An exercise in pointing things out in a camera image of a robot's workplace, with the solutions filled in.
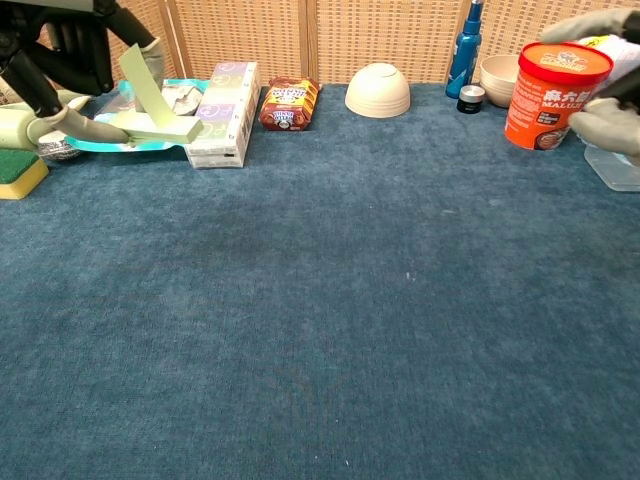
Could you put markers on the upturned beige bowl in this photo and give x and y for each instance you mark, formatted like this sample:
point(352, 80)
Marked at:
point(377, 92)

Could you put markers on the red snack packet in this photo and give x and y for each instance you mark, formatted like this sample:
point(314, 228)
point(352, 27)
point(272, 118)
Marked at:
point(290, 105)

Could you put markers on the upright beige bowl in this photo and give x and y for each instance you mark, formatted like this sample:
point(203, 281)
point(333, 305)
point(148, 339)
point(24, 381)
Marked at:
point(500, 80)

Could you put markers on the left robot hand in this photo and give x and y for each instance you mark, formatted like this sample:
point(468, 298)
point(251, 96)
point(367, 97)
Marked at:
point(75, 55)

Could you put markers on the steel wool scourer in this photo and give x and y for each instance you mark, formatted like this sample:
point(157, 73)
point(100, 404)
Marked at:
point(57, 152)

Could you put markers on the green lint roller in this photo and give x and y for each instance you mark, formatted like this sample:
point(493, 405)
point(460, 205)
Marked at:
point(15, 130)

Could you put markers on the orange instant noodle cup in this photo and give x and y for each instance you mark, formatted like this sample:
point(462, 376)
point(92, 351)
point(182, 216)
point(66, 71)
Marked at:
point(545, 100)

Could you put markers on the clear container teal lid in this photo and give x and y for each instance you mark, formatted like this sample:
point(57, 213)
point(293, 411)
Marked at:
point(610, 175)

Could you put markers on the pastel tissue box pack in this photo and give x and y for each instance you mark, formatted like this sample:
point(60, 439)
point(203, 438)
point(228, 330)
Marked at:
point(225, 120)

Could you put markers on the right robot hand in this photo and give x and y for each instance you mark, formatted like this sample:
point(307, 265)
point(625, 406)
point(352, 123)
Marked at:
point(615, 130)

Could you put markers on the teal snack bag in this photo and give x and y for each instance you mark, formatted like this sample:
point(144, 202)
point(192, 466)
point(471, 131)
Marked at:
point(187, 97)

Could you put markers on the blue spray bottle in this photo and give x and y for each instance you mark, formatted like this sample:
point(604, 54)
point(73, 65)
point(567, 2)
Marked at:
point(465, 55)

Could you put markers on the green yellow sponge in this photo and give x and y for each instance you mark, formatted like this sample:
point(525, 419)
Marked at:
point(20, 175)

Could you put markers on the wooden rattan folding screen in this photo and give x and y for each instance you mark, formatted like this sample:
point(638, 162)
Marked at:
point(250, 35)

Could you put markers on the teal table cloth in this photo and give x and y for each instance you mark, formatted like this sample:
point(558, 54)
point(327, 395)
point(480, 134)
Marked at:
point(320, 325)

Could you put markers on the small black jar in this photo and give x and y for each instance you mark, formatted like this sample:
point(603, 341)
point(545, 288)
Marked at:
point(471, 99)

